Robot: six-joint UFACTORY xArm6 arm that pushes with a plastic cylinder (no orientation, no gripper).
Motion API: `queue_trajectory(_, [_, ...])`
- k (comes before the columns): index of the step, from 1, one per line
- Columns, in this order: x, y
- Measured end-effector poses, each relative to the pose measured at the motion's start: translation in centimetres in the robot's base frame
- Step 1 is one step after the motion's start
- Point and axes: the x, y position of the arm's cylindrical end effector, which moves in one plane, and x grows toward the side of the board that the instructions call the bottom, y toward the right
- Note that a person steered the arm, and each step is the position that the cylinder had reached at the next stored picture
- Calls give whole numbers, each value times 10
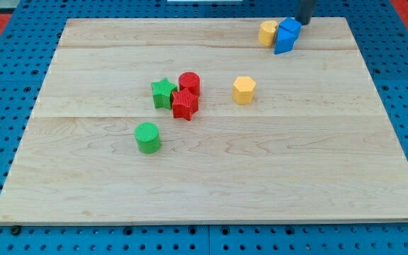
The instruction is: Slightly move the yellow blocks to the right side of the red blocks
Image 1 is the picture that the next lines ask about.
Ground yellow hexagon block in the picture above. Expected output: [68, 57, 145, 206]
[232, 76, 256, 105]

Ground red star block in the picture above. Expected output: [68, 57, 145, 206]
[172, 89, 199, 121]

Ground yellow heart block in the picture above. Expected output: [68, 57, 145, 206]
[258, 21, 278, 47]

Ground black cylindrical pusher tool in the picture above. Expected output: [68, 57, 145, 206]
[295, 0, 317, 26]

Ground light wooden board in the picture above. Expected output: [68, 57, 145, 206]
[0, 17, 408, 226]

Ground blue cube block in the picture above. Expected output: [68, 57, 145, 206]
[279, 17, 302, 38]

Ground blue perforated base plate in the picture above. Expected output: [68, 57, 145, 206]
[0, 0, 408, 254]

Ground green star block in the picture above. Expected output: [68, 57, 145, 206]
[151, 78, 177, 110]

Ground green cylinder block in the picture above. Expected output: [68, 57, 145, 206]
[135, 122, 161, 154]

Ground blue triangle block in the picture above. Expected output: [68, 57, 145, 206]
[273, 28, 297, 55]

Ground red cylinder block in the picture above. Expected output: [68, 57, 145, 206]
[178, 72, 200, 96]

